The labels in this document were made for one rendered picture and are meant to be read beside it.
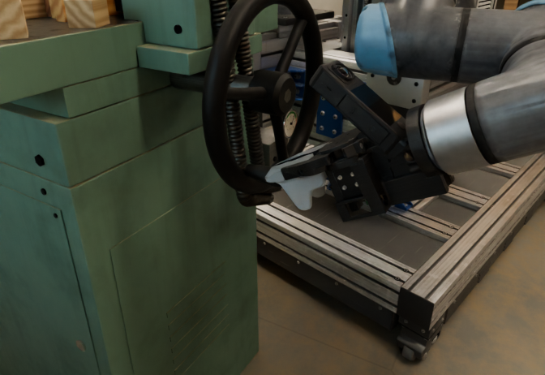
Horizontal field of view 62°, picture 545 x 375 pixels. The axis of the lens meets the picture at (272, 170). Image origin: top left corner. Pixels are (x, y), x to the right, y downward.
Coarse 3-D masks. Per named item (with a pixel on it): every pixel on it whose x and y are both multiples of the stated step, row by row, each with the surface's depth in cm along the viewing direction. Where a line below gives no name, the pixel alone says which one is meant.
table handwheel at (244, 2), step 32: (256, 0) 53; (288, 0) 59; (224, 32) 51; (224, 64) 51; (288, 64) 64; (320, 64) 72; (224, 96) 52; (256, 96) 59; (288, 96) 62; (224, 128) 53; (224, 160) 55; (256, 192) 64
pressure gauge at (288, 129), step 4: (288, 112) 93; (292, 112) 95; (296, 112) 96; (284, 116) 93; (288, 116) 94; (292, 116) 95; (296, 116) 97; (284, 120) 92; (288, 120) 94; (292, 120) 96; (296, 120) 97; (284, 124) 93; (288, 124) 94; (292, 124) 96; (284, 128) 93; (288, 128) 95; (292, 128) 96; (284, 132) 93; (288, 132) 95; (292, 132) 97; (288, 136) 95
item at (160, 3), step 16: (128, 0) 63; (144, 0) 62; (160, 0) 60; (176, 0) 59; (192, 0) 57; (208, 0) 60; (128, 16) 64; (144, 16) 63; (160, 16) 61; (176, 16) 60; (192, 16) 58; (208, 16) 60; (144, 32) 64; (160, 32) 62; (176, 32) 60; (192, 32) 59; (208, 32) 61; (192, 48) 60
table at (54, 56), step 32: (32, 32) 55; (64, 32) 55; (96, 32) 57; (128, 32) 61; (256, 32) 72; (0, 64) 48; (32, 64) 51; (64, 64) 54; (96, 64) 58; (128, 64) 63; (160, 64) 62; (192, 64) 60; (0, 96) 49
